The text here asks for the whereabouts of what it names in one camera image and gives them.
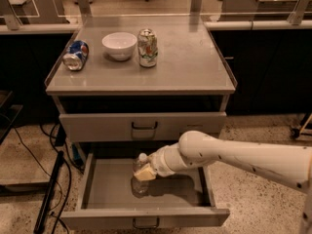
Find grey open middle drawer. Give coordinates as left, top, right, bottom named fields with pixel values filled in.
left=61, top=154, right=229, bottom=230

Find black cables on floor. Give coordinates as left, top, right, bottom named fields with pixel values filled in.
left=13, top=120, right=86, bottom=234

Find wheeled cart base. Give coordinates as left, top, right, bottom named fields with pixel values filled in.
left=291, top=112, right=312, bottom=139

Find clear plastic water bottle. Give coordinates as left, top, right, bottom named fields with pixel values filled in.
left=131, top=153, right=149, bottom=195

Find grey background cabinet left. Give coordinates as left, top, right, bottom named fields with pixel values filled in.
left=8, top=0, right=67, bottom=24

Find white ceramic bowl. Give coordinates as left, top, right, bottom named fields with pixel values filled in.
left=101, top=32, right=137, bottom=60

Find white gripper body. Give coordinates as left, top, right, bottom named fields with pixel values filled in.
left=149, top=149, right=175, bottom=177

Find green white upright soda can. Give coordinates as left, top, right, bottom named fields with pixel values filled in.
left=137, top=28, right=158, bottom=67

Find black bar on floor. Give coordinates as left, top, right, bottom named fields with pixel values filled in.
left=33, top=151, right=63, bottom=234

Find grey background cabinet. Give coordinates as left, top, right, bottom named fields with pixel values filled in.
left=8, top=0, right=67, bottom=24
left=219, top=0, right=297, bottom=21

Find white horizontal rail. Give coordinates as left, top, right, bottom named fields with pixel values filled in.
left=0, top=20, right=312, bottom=35

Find grey background cabinet right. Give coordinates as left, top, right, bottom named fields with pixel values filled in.
left=219, top=0, right=297, bottom=21

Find blue pepsi can lying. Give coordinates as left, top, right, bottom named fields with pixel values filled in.
left=62, top=40, right=89, bottom=71

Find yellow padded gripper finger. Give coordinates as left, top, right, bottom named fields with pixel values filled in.
left=134, top=164, right=157, bottom=181

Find grey closed top drawer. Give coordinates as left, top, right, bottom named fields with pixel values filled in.
left=59, top=112, right=226, bottom=142

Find grey drawer cabinet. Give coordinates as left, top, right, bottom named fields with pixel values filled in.
left=44, top=15, right=238, bottom=234

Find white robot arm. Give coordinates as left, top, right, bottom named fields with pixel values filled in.
left=134, top=131, right=312, bottom=234

